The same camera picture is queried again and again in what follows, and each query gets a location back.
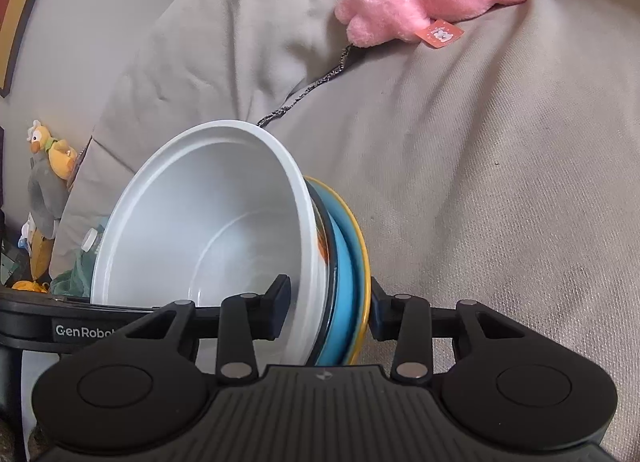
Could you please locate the white bowl yellow rim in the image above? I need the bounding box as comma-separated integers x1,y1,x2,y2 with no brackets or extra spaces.
316,179,371,364

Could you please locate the blue enamel bowl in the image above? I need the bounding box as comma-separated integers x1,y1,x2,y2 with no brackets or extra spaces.
306,177,361,366

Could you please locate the white paper bowl orange logo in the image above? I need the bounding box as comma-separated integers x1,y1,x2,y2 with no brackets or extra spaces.
91,120,328,366

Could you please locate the orange duck toy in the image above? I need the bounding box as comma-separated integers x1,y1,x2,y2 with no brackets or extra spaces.
12,280,49,294

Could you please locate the green towel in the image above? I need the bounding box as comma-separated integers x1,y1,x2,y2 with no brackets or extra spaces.
50,251,96,300

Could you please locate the kids vitamin bottle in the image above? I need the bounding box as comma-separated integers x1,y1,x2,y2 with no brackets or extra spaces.
80,225,104,254

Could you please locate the grey plush toy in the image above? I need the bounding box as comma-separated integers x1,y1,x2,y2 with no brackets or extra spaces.
27,151,68,239

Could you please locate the yellow duck plush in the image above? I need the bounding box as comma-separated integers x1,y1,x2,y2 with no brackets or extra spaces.
27,120,78,181

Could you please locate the black white braided cord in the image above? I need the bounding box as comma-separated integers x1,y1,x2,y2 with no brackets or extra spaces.
255,0,582,129

